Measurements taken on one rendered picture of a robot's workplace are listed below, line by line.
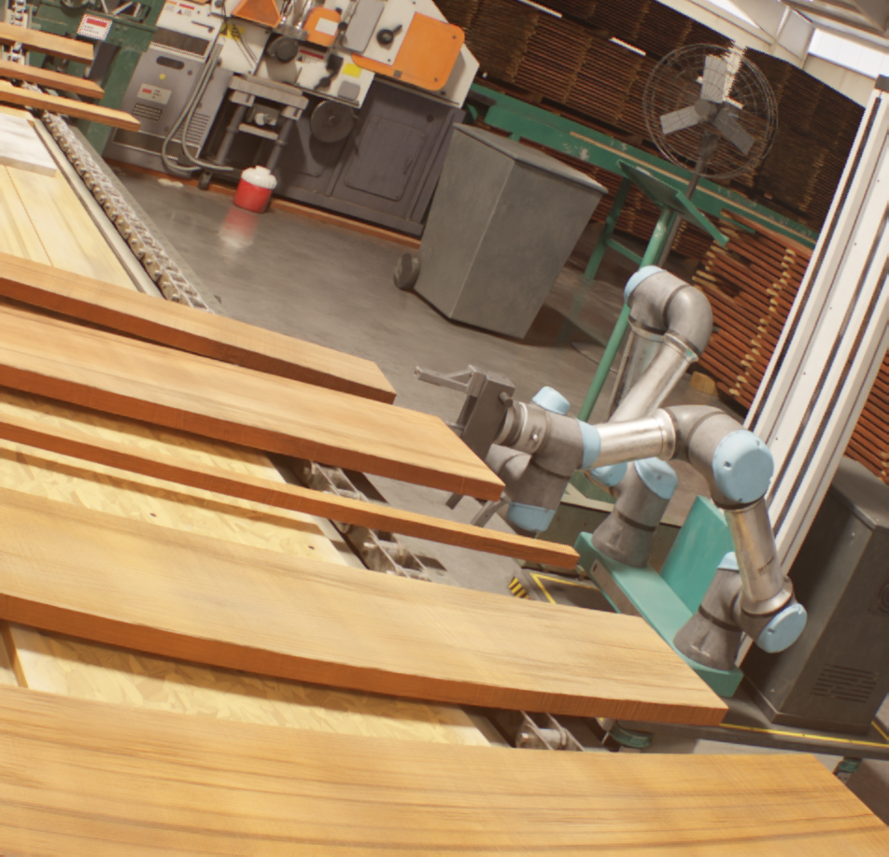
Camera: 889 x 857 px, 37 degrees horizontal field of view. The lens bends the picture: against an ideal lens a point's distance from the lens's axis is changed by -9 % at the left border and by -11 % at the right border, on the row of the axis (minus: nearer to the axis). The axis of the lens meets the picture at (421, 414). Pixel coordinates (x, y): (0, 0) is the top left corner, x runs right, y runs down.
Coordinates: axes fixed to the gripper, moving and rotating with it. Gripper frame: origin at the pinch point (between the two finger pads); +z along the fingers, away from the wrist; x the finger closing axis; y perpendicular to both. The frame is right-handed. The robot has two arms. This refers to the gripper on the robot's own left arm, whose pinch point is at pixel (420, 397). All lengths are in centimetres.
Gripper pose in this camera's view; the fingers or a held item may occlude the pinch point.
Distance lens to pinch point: 226.8
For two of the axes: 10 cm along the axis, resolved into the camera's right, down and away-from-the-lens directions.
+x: -3.7, 8.9, 2.5
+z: -8.9, -2.6, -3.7
